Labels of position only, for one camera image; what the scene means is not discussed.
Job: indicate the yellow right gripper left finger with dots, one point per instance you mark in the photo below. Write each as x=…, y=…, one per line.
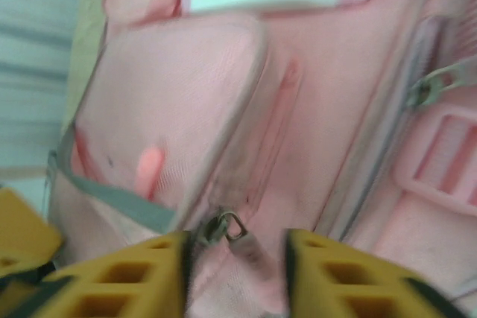
x=164, y=258

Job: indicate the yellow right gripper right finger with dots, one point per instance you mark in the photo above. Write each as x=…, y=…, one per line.
x=309, y=254

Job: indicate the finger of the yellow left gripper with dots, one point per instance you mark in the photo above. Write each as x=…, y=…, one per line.
x=22, y=232

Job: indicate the pink backpack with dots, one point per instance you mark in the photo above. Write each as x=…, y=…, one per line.
x=316, y=128

